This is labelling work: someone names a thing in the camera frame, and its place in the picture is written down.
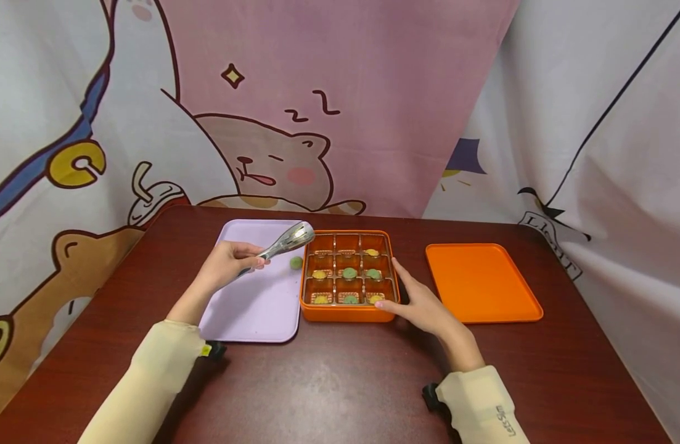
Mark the person's right hand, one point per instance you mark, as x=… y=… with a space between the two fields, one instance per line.
x=428 y=308

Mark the person's left hand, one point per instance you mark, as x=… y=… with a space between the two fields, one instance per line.
x=223 y=265

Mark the person's right index finger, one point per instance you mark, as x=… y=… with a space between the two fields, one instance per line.
x=403 y=274

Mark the person's left index finger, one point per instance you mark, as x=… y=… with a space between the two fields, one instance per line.
x=246 y=246

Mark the person's right thumb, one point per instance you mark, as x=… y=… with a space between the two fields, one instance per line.
x=388 y=304

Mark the person's left thumb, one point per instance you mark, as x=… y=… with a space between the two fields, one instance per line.
x=257 y=262

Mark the silver metal tongs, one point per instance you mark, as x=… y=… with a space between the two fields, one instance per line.
x=287 y=242

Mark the orange compartment box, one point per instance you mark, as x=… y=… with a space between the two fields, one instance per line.
x=345 y=313

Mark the person's right forearm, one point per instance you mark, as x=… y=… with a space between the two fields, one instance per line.
x=481 y=401

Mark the person's left forearm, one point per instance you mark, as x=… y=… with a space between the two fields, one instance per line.
x=151 y=376

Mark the green pastry ball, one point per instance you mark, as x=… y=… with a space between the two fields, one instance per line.
x=296 y=263

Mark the purple plastic tray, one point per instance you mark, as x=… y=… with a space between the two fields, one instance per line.
x=262 y=305

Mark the set of boxed round pastries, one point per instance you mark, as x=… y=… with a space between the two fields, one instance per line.
x=348 y=272

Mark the orange box lid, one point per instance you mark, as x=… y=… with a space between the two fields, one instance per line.
x=481 y=282

